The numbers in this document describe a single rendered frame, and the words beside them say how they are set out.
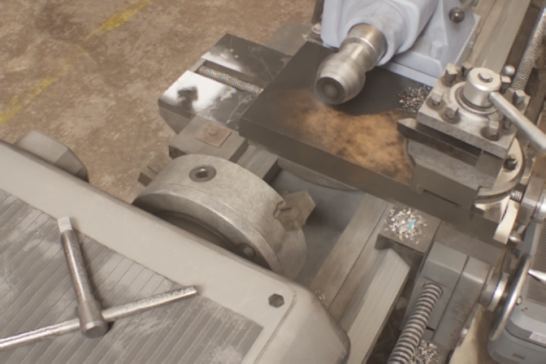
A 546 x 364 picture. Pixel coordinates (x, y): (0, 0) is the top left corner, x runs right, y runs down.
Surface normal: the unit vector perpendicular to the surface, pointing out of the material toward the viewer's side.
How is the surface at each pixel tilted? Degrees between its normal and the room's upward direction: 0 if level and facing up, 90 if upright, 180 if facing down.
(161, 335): 0
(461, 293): 90
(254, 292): 0
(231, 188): 11
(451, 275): 90
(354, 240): 0
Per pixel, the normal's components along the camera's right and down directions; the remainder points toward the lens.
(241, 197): 0.34, -0.54
